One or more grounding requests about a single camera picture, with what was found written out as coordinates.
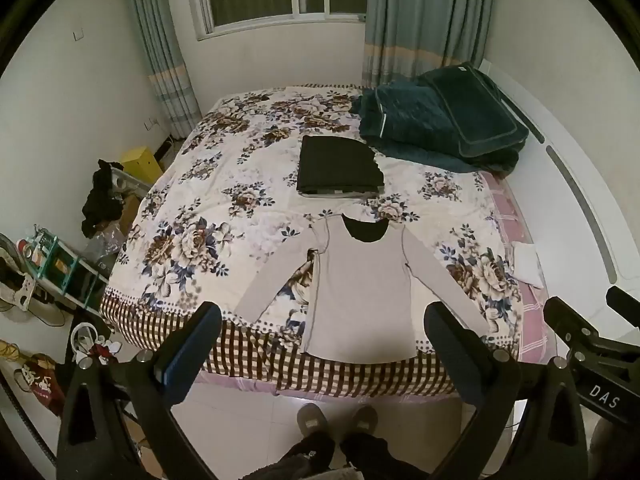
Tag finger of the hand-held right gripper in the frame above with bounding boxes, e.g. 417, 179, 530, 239
605, 285, 640, 319
543, 297, 602, 357

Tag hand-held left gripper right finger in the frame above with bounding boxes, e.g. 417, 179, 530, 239
423, 302, 589, 480

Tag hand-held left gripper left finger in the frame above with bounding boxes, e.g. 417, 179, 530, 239
56, 302, 223, 480

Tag grey long-sleeve shirt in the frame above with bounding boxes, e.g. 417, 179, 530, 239
234, 212, 492, 361

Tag person's right forearm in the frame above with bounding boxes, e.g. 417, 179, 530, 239
589, 410, 640, 480

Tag black hanging clothes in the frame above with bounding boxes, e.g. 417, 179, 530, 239
81, 158, 126, 239

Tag folded black clothes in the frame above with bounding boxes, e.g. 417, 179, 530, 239
296, 135, 385, 197

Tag white folded cloth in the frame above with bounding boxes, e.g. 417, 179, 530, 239
510, 241, 544, 289

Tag grey slipper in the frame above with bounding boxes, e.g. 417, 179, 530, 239
297, 402, 332, 447
351, 405, 380, 442

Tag clear plastic bag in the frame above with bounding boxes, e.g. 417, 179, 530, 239
84, 219, 127, 263

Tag person's right leg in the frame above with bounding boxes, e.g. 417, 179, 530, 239
339, 432, 402, 480

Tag teal shoe rack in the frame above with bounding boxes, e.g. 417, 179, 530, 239
31, 226, 109, 312

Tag red bag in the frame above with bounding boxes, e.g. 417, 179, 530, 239
14, 352, 67, 415

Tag floral bedspread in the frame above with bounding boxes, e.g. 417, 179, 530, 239
100, 85, 526, 397

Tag white headboard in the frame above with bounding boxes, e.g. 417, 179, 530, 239
477, 57, 640, 311

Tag yellow box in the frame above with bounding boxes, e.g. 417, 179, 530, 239
121, 146, 164, 179

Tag dark green quilt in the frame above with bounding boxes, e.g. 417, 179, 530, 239
349, 80, 521, 175

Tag dark green pillow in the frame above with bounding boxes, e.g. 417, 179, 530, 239
416, 62, 530, 158

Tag grey-blue curtain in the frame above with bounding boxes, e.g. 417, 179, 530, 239
122, 0, 202, 141
362, 0, 497, 89

